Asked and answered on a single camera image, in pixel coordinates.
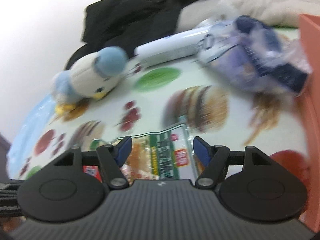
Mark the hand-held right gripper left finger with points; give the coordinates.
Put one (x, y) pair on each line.
(123, 151)

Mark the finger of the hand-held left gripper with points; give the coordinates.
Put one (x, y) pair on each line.
(8, 192)

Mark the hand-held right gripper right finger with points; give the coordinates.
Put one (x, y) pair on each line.
(201, 151)

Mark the green label snack packet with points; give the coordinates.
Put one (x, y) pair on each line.
(160, 160)

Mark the orange cardboard box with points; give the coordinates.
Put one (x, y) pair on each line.
(310, 42)

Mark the red packet with white label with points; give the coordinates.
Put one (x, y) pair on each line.
(91, 172)

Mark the fruit print mat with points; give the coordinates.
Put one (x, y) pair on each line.
(155, 100)

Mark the blue and white plush penguin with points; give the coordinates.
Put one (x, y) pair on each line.
(85, 75)

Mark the large blue snack bag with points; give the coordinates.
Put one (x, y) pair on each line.
(250, 55)

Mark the white cylindrical tube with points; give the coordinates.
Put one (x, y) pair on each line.
(170, 46)

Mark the black puffer jacket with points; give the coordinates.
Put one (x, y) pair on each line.
(140, 12)

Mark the grey duvet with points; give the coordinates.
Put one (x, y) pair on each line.
(262, 7)

